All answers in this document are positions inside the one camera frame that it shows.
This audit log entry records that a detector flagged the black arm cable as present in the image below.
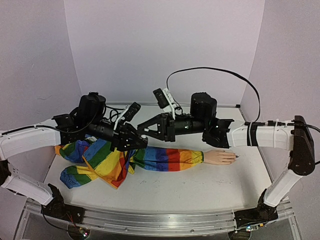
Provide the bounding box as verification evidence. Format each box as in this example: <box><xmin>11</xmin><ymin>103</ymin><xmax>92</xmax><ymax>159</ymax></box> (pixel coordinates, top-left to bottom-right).
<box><xmin>166</xmin><ymin>66</ymin><xmax>261</xmax><ymax>123</ymax></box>
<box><xmin>34</xmin><ymin>124</ymin><xmax>62</xmax><ymax>136</ymax></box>

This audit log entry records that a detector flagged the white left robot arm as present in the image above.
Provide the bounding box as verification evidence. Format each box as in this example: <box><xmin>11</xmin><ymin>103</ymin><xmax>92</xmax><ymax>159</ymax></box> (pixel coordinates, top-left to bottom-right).
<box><xmin>0</xmin><ymin>92</ymin><xmax>148</xmax><ymax>219</ymax></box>

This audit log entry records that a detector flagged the mannequin hand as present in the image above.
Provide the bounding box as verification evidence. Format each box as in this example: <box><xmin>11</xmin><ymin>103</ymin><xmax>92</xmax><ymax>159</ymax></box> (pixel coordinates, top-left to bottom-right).
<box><xmin>203</xmin><ymin>150</ymin><xmax>238</xmax><ymax>166</ymax></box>

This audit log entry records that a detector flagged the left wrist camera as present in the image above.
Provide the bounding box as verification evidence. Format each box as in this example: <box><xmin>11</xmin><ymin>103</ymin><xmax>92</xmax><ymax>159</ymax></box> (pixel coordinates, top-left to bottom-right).
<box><xmin>113</xmin><ymin>102</ymin><xmax>141</xmax><ymax>131</ymax></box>

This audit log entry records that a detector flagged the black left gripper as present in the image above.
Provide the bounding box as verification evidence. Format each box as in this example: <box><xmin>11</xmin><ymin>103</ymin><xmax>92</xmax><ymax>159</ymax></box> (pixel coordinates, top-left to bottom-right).
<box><xmin>85</xmin><ymin>117</ymin><xmax>149</xmax><ymax>152</ymax></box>

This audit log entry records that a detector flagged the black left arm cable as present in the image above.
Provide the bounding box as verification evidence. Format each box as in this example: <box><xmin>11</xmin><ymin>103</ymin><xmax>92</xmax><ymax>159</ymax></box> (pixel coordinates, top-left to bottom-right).
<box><xmin>34</xmin><ymin>124</ymin><xmax>62</xmax><ymax>136</ymax></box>

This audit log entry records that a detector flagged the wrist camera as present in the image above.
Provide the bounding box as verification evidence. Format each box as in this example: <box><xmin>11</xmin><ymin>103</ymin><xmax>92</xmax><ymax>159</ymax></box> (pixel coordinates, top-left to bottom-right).
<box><xmin>113</xmin><ymin>102</ymin><xmax>141</xmax><ymax>131</ymax></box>
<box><xmin>153</xmin><ymin>88</ymin><xmax>179</xmax><ymax>120</ymax></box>

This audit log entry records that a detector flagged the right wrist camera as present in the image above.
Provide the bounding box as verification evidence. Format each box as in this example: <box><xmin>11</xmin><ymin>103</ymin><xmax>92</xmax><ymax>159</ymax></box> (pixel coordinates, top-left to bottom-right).
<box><xmin>153</xmin><ymin>88</ymin><xmax>179</xmax><ymax>120</ymax></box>

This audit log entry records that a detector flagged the rainbow striped jacket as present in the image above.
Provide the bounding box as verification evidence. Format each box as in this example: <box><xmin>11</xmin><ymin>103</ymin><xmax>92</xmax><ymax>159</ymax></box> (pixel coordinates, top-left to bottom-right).
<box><xmin>55</xmin><ymin>135</ymin><xmax>204</xmax><ymax>189</ymax></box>

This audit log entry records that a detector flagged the aluminium front rail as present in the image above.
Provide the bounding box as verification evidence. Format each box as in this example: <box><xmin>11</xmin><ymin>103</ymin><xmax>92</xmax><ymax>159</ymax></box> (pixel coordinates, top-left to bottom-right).
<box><xmin>23</xmin><ymin>202</ymin><xmax>293</xmax><ymax>232</ymax></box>

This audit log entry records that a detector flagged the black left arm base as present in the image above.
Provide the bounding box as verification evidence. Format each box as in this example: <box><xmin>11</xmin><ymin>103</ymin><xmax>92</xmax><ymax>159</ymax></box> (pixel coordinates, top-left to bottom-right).
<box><xmin>41</xmin><ymin>183</ymin><xmax>85</xmax><ymax>224</ymax></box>

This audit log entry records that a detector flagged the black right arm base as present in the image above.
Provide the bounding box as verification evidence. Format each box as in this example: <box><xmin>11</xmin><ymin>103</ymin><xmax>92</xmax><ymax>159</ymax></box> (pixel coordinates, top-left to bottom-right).
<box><xmin>234</xmin><ymin>189</ymin><xmax>279</xmax><ymax>229</ymax></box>

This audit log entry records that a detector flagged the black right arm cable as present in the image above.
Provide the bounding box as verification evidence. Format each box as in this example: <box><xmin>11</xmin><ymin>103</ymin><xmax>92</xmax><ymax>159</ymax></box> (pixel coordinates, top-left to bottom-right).
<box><xmin>166</xmin><ymin>66</ymin><xmax>261</xmax><ymax>123</ymax></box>

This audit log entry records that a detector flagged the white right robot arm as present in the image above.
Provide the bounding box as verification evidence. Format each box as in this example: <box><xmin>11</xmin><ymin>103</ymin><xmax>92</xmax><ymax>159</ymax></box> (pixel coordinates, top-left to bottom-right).
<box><xmin>137</xmin><ymin>89</ymin><xmax>316</xmax><ymax>208</ymax></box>

